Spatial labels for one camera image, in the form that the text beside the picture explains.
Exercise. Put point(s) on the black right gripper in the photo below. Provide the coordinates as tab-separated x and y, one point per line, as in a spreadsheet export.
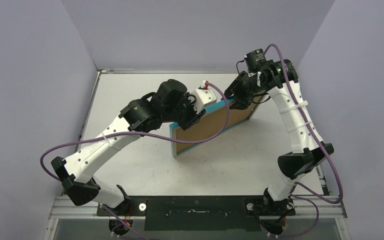
237	98

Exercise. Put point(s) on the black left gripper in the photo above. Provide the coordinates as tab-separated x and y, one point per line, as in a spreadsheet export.
194	115

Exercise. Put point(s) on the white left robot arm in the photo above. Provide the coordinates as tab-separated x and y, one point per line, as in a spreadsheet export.
171	103

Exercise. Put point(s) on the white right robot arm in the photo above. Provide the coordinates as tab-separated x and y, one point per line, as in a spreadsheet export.
279	80

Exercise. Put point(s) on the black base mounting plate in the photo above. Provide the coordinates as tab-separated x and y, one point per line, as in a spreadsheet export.
274	213

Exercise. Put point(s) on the aluminium front rail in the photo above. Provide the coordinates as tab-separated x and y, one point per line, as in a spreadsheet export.
304	206

